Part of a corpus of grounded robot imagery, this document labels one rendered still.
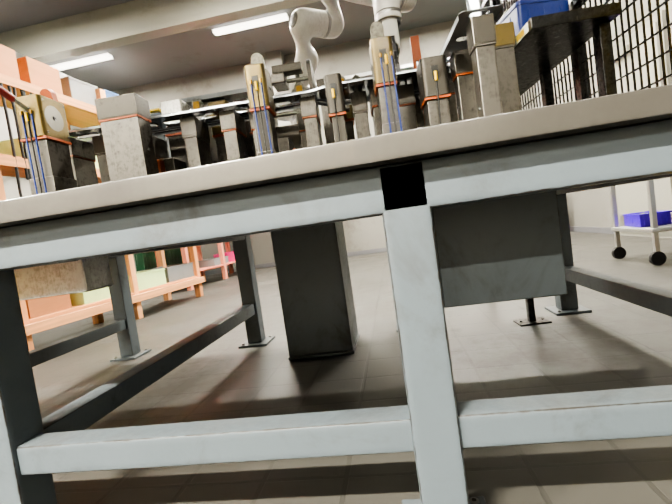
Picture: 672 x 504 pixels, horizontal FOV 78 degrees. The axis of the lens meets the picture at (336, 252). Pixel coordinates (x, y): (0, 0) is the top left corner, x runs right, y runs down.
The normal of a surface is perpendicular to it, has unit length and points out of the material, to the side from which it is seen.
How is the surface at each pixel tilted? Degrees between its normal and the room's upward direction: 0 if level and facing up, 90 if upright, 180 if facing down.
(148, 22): 90
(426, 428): 90
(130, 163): 90
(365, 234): 90
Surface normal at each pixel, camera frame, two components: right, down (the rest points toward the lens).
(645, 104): -0.14, 0.07
